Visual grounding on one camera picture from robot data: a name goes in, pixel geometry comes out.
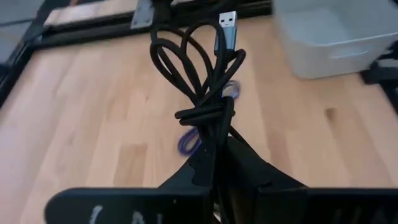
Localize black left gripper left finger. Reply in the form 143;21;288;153
45;139;218;224

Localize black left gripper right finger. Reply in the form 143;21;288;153
217;136;398;224

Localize purple USB cable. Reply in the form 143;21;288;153
177;79;242;157

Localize black braided USB cable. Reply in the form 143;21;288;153
149;11;248;150

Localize white plastic bin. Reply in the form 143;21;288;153
272;0;398;80

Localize silver corner bracket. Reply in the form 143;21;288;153
130;0;155;30

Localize black aluminium table frame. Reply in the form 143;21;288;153
0;0;398;113

